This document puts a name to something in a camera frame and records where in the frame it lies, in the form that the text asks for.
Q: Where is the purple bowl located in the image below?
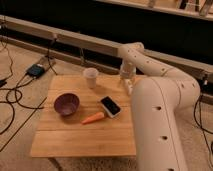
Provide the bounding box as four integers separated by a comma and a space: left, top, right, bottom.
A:
54, 93, 80, 116

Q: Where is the black and white smartphone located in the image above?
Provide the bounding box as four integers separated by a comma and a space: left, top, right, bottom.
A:
101, 96, 121, 118

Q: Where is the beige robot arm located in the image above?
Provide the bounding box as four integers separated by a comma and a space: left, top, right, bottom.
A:
118, 42, 200, 171

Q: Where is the black cable right side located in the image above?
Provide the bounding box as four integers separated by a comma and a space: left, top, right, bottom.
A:
193, 78, 213, 168

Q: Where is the black power adapter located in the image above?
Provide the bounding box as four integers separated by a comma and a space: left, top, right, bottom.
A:
26, 64, 45, 78

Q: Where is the wooden table board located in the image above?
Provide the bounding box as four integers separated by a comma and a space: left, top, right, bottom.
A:
31, 75, 135, 157

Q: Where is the small white bottle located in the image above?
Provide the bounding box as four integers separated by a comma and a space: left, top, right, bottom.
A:
124, 79, 133, 95

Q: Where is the long metal rail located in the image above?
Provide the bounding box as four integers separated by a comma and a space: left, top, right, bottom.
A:
0, 15, 213, 80

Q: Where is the orange carrot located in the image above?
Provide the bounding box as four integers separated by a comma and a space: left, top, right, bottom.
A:
81, 112, 105, 124

